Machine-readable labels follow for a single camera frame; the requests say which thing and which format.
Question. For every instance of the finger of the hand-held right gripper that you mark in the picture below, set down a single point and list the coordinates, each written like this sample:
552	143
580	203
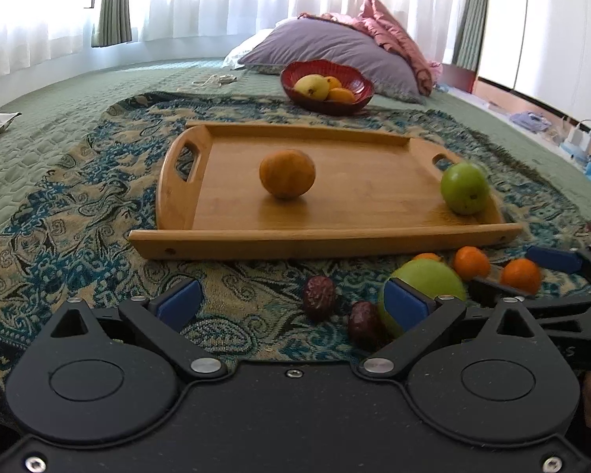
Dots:
487	289
554	258

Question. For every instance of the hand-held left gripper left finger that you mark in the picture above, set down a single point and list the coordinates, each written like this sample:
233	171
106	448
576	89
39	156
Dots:
177	303

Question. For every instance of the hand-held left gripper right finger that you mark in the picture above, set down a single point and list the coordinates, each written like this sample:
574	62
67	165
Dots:
406	308

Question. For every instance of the mandarin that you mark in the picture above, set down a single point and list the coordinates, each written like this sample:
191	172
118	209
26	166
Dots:
521	276
471	262
426	257

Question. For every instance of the large green apple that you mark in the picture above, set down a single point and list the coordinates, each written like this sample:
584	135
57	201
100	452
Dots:
433	276

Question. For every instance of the red date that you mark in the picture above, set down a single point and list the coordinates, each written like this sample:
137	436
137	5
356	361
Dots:
318	297
365	327

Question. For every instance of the wooden tray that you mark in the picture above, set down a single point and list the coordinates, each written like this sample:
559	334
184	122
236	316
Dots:
374	202

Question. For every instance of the small green apple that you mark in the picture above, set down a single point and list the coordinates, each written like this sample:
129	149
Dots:
465	188

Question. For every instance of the white plastic container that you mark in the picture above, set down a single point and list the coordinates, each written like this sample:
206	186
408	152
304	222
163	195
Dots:
578	140

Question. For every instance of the blue patterned blanket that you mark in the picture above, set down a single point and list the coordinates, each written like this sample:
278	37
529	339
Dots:
103	207

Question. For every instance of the lavender cloth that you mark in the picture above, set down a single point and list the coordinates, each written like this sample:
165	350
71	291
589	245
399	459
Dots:
529	120

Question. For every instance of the brownish orange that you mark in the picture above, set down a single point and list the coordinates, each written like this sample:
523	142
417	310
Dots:
287	175

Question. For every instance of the red bowl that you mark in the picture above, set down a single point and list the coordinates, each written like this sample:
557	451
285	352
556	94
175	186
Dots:
320	106

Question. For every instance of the white wardrobe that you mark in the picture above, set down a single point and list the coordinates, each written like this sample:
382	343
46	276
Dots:
546	24

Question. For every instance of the green quilted bedspread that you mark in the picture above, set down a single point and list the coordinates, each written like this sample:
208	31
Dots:
79	88

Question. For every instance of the white pillow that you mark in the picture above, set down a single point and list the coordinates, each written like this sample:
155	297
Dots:
241	49

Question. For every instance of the green curtain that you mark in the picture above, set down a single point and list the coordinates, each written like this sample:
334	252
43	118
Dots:
112	0
470	10

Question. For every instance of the purple pillow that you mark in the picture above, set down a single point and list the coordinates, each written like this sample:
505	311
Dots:
335	49

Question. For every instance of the pink duvet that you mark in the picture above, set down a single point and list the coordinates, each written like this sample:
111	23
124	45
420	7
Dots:
394	29

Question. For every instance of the reddish wooden bed frame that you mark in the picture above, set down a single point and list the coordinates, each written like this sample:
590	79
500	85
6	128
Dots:
460	78

